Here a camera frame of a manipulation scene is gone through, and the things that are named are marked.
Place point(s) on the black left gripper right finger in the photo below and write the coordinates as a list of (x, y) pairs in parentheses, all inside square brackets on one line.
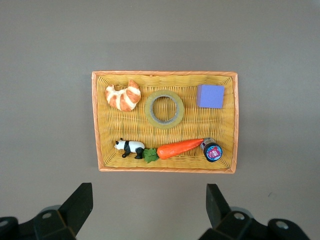
[(220, 212)]

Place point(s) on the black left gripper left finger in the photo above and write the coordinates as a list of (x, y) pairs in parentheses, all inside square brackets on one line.
[(75, 210)]

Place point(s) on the yellow packing tape roll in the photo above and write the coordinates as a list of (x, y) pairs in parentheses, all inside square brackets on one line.
[(147, 110)]

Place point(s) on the yellow wicker basket orange rim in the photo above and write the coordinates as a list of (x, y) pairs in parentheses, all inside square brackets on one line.
[(195, 120)]

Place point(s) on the small jar pink label lid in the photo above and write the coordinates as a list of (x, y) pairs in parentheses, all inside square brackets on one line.
[(213, 152)]

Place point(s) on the toy orange carrot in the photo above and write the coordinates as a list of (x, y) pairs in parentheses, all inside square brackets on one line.
[(175, 148)]

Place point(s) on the toy panda figure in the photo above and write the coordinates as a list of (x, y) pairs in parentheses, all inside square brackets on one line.
[(132, 146)]

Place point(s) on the purple foam cube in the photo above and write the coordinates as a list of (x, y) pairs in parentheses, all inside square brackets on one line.
[(210, 96)]

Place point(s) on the toy croissant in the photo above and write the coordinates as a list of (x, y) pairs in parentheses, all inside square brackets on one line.
[(125, 98)]

